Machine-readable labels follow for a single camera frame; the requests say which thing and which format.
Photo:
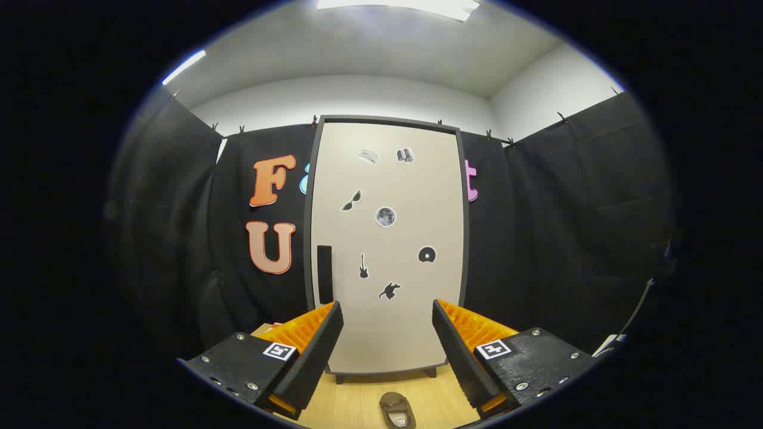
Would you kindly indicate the beige shoe cabinet door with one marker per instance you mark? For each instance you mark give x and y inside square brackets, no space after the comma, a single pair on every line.
[405,196]

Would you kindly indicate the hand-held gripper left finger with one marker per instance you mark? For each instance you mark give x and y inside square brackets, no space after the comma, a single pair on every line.
[316,357]

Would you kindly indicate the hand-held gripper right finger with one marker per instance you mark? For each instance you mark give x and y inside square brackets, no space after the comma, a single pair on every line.
[462,357]

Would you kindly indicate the black backdrop cloth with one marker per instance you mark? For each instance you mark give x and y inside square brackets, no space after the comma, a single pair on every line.
[536,238]

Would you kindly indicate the brown suede shoe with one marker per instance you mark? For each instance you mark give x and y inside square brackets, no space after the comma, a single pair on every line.
[396,405]

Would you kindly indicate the dark grey shoe cabinet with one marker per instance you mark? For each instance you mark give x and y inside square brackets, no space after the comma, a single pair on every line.
[307,226]

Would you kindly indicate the white sheet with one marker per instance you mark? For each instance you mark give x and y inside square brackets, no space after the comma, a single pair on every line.
[608,345]

